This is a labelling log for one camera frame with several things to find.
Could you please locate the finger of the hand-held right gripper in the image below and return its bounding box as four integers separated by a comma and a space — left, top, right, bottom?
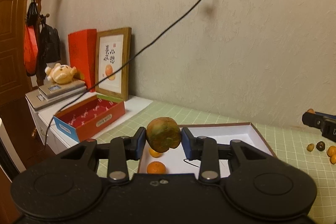
302, 112, 327, 132
314, 112, 336, 119

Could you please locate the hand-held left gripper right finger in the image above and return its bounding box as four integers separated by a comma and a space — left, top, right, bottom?
181, 126, 277, 185

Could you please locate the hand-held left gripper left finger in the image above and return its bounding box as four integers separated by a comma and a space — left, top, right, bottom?
60, 126, 147, 184

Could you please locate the green-brown fruit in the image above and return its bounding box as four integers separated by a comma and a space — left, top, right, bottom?
146, 117, 182, 153

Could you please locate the white shallow cardboard box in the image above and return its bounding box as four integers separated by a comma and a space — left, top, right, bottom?
138, 122, 277, 180

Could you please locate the white cabinet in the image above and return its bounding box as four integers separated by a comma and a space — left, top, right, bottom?
25, 94, 154, 156

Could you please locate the open red box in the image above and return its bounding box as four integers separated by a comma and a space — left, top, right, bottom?
53, 94, 126, 143

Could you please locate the green checked tablecloth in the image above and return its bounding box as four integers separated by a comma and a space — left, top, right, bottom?
96, 99, 336, 224

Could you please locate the wooden framed calligraphy picture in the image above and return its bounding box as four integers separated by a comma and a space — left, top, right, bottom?
94, 27, 132, 102

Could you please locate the silver digital scale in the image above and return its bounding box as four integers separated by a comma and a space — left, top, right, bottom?
38, 79, 87, 102

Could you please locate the beige plush bear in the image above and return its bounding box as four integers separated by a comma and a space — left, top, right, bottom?
45, 63, 78, 84

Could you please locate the red paper bag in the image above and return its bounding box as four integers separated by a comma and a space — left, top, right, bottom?
68, 29, 97, 93

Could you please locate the stack of grey books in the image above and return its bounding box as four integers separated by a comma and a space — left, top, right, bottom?
25, 86, 88, 111

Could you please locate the large black hanging bag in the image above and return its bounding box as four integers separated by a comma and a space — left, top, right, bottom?
38, 23, 62, 73

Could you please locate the red hanging bag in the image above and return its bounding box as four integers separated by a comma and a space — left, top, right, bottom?
24, 23, 39, 77

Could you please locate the brown wooden door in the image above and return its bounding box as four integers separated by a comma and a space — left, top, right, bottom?
0, 0, 40, 122

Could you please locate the small black hanging bag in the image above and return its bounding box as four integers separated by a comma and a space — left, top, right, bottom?
26, 2, 40, 27

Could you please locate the black power cable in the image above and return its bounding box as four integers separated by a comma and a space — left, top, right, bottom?
43, 0, 214, 147

